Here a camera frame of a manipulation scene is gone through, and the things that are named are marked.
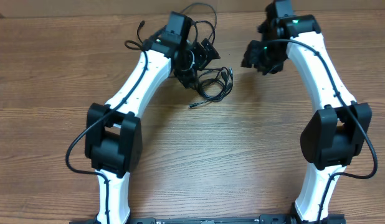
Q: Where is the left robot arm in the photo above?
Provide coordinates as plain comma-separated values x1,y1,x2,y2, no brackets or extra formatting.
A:
85,12,220,223

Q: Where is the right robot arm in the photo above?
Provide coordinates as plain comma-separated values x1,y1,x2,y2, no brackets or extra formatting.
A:
241,1,372,223

